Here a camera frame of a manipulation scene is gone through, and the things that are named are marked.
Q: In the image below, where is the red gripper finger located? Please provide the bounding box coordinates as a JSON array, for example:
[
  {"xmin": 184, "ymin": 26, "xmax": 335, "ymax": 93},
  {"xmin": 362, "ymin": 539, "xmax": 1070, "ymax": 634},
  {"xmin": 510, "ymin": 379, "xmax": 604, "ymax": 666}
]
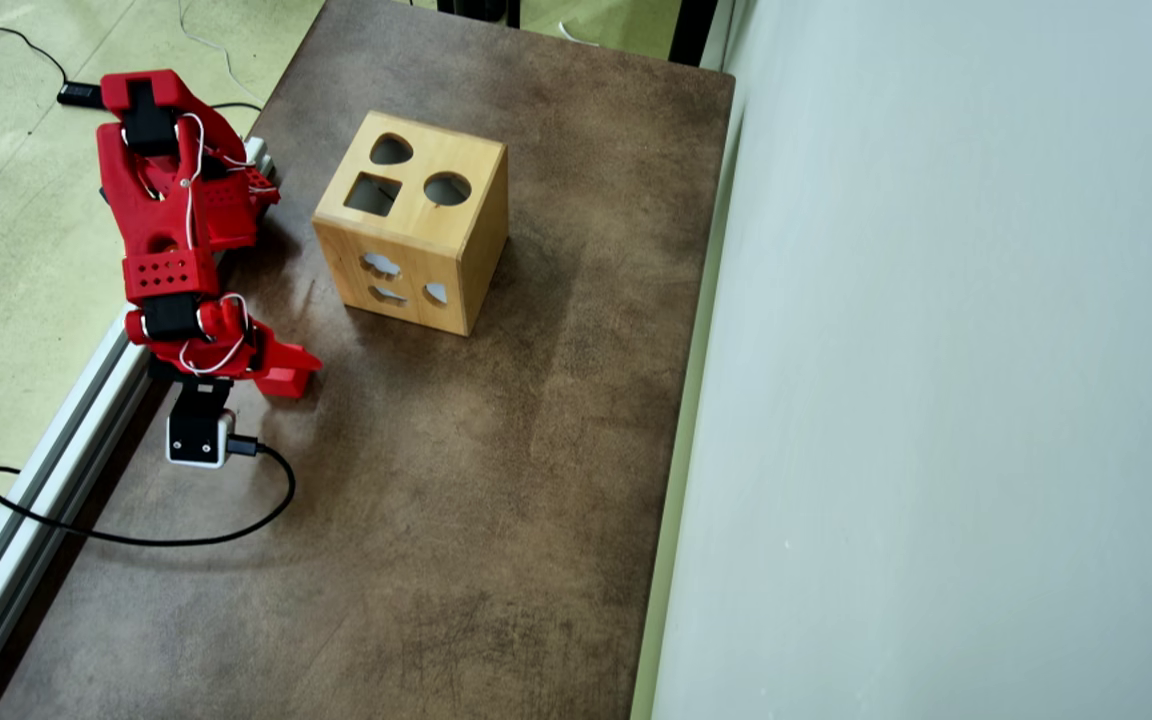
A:
[{"xmin": 249, "ymin": 333, "xmax": 323, "ymax": 375}]

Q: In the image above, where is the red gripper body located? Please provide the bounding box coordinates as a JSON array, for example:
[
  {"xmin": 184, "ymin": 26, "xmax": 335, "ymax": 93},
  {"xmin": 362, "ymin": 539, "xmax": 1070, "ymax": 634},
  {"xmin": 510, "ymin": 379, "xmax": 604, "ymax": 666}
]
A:
[{"xmin": 126, "ymin": 295, "xmax": 267, "ymax": 381}]

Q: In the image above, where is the wooden shape sorter box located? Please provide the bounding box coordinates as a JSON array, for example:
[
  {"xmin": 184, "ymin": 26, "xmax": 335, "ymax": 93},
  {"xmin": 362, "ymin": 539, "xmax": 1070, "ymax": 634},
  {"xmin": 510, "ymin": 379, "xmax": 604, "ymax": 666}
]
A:
[{"xmin": 311, "ymin": 110, "xmax": 510, "ymax": 337}]

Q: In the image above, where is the black stand base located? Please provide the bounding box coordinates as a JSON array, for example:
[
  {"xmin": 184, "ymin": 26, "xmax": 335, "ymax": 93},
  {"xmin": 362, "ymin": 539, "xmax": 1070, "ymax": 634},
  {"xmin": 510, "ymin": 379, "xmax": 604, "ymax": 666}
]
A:
[{"xmin": 436, "ymin": 0, "xmax": 522, "ymax": 29}]

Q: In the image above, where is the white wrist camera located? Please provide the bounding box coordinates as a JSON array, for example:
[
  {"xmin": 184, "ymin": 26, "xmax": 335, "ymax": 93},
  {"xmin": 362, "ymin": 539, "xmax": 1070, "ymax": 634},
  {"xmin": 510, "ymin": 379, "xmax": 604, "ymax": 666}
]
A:
[{"xmin": 166, "ymin": 408, "xmax": 236, "ymax": 469}]

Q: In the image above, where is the black camera cable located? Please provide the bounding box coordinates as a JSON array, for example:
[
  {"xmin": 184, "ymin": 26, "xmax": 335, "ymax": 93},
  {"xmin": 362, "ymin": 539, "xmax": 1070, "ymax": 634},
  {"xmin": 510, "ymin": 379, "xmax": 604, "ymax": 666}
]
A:
[{"xmin": 0, "ymin": 435, "xmax": 297, "ymax": 548}]

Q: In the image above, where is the aluminium profile rail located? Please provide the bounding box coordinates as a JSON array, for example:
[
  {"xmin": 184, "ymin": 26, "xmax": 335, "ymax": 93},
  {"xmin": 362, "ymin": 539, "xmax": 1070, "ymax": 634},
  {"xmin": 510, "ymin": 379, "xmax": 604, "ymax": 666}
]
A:
[{"xmin": 0, "ymin": 315, "xmax": 162, "ymax": 720}]

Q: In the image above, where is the long white floor cable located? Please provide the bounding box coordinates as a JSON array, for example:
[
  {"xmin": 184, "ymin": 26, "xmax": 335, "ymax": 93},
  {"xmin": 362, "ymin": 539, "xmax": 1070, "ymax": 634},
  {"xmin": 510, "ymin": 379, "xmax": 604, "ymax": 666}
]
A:
[{"xmin": 179, "ymin": 0, "xmax": 267, "ymax": 106}]

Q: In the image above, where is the black vertical post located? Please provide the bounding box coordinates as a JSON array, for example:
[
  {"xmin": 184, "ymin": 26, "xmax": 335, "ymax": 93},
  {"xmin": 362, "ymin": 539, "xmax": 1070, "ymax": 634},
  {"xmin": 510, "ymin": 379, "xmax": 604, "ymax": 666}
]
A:
[{"xmin": 669, "ymin": 0, "xmax": 719, "ymax": 68}]

